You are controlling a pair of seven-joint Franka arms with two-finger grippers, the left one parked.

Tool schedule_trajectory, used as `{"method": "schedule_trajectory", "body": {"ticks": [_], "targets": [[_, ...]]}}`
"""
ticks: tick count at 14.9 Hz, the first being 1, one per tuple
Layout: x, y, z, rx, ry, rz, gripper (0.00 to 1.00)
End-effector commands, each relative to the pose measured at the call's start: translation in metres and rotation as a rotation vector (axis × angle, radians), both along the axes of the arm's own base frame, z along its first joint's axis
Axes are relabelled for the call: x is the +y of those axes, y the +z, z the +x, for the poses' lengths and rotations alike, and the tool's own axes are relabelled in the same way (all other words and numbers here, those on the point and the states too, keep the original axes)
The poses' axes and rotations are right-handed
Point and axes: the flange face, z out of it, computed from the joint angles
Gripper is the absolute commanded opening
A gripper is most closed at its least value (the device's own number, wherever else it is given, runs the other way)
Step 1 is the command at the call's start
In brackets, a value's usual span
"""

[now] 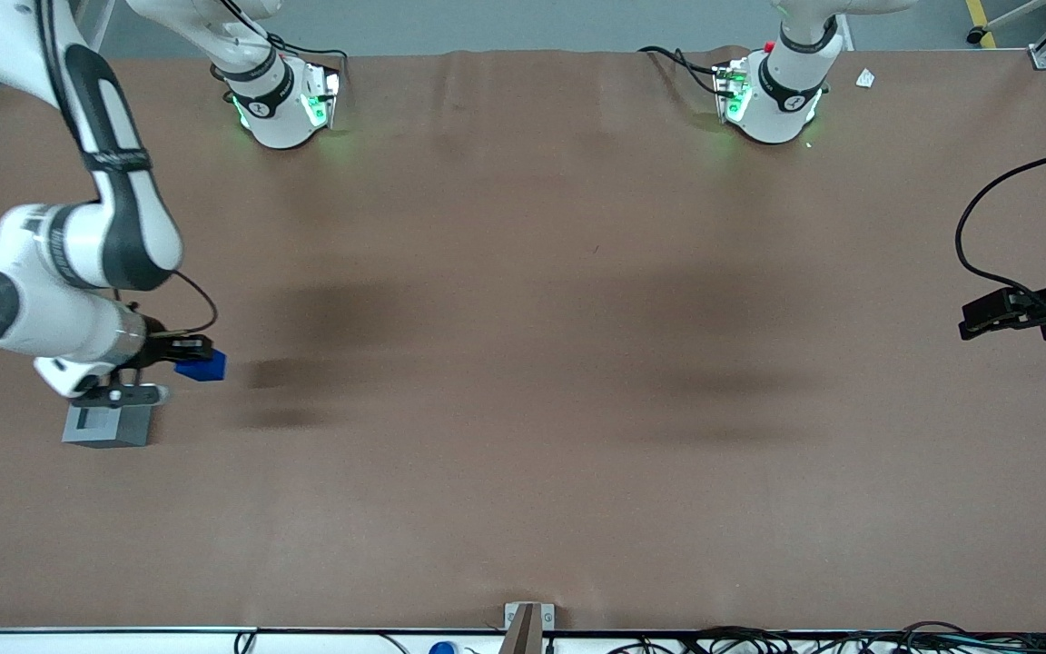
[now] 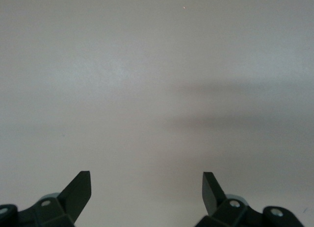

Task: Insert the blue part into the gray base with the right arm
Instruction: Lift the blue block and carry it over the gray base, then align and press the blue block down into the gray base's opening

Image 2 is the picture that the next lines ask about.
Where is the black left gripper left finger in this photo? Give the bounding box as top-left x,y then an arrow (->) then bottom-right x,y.
0,171 -> 92,227

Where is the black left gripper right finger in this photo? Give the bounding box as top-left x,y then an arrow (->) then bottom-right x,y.
196,172 -> 305,227

